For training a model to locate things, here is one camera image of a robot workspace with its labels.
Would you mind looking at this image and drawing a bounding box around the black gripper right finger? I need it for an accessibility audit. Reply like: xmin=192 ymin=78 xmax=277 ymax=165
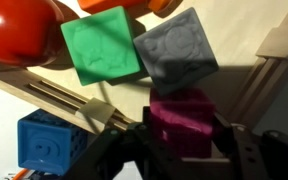
xmin=211 ymin=112 xmax=270 ymax=180

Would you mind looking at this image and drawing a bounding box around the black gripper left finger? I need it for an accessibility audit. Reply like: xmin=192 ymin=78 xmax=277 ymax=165
xmin=125 ymin=106 xmax=182 ymax=180

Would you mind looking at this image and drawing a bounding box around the pink embossed rubber block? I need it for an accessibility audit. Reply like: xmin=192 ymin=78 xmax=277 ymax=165
xmin=149 ymin=87 xmax=217 ymax=159

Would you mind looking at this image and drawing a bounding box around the blue embossed rubber block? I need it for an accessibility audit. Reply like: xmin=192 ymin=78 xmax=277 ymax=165
xmin=17 ymin=108 xmax=90 ymax=176

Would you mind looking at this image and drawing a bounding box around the grey embossed rubber block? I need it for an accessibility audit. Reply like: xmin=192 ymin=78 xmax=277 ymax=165
xmin=132 ymin=7 xmax=220 ymax=97

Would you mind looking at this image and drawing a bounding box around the light wooden slatted box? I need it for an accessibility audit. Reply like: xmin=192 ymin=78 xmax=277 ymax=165
xmin=0 ymin=0 xmax=288 ymax=161

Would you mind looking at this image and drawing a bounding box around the green embossed rubber block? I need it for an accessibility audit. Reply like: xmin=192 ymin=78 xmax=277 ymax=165
xmin=60 ymin=5 xmax=143 ymax=87

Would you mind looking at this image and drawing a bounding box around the orange embossed rubber block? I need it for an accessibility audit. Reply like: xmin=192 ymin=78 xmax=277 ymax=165
xmin=76 ymin=0 xmax=150 ymax=15

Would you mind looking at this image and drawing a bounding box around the red toy tomato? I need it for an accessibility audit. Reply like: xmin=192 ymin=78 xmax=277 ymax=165
xmin=0 ymin=0 xmax=65 ymax=67

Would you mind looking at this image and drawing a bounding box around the orange cable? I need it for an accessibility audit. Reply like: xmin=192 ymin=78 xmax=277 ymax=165
xmin=4 ymin=168 xmax=30 ymax=180

